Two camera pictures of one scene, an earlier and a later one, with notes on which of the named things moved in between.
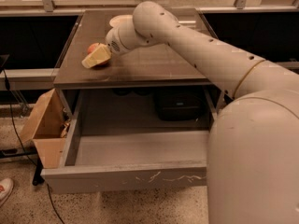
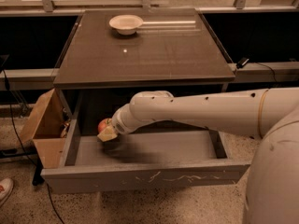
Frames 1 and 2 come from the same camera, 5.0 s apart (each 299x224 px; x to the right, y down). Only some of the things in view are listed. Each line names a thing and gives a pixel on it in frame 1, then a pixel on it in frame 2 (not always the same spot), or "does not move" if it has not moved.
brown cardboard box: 47,128 does not move
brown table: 148,88 does not move
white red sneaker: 6,188 does not move
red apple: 92,47 to 104,124
